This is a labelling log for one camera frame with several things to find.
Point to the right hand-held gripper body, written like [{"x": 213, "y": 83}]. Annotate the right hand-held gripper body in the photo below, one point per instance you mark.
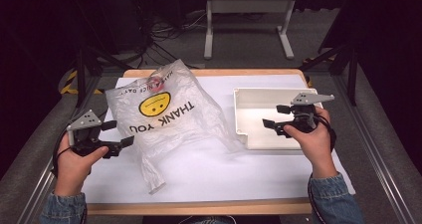
[{"x": 307, "y": 116}]

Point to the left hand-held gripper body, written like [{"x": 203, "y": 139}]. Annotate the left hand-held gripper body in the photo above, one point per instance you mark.
[{"x": 84, "y": 122}]

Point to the white plastic tray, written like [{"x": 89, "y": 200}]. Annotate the white plastic tray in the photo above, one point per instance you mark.
[{"x": 255, "y": 117}]

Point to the clear smiley plastic bag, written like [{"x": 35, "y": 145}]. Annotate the clear smiley plastic bag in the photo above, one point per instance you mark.
[{"x": 185, "y": 127}]

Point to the red round candy tin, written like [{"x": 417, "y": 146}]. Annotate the red round candy tin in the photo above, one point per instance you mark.
[{"x": 155, "y": 83}]

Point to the person's right hand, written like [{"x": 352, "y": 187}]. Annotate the person's right hand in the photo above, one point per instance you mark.
[{"x": 315, "y": 147}]

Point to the person's left hand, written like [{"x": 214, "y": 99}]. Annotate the person's left hand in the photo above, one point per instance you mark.
[{"x": 73, "y": 171}]

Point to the black tripod stand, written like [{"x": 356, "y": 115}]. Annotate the black tripod stand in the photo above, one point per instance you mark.
[
  {"x": 352, "y": 71},
  {"x": 81, "y": 71}
]

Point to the white metal stand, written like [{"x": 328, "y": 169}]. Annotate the white metal stand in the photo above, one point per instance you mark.
[{"x": 249, "y": 5}]

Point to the aluminium frame rail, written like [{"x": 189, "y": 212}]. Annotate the aluminium frame rail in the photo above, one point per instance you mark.
[
  {"x": 43, "y": 180},
  {"x": 375, "y": 151}
]

